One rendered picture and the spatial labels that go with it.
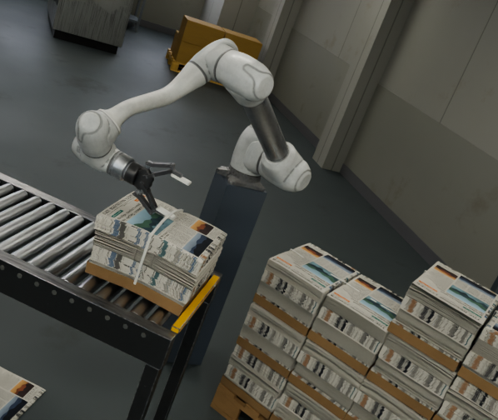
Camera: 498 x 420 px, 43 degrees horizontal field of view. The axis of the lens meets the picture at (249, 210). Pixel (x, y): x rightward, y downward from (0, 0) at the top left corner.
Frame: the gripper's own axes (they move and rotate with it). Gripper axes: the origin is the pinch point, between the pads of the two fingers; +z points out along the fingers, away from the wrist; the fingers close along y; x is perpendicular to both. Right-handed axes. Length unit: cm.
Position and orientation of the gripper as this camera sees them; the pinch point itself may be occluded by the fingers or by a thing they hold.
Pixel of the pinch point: (179, 199)
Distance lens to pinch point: 218.1
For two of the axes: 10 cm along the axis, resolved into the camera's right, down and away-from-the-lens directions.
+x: -2.6, 2.9, -9.2
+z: 8.7, 4.8, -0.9
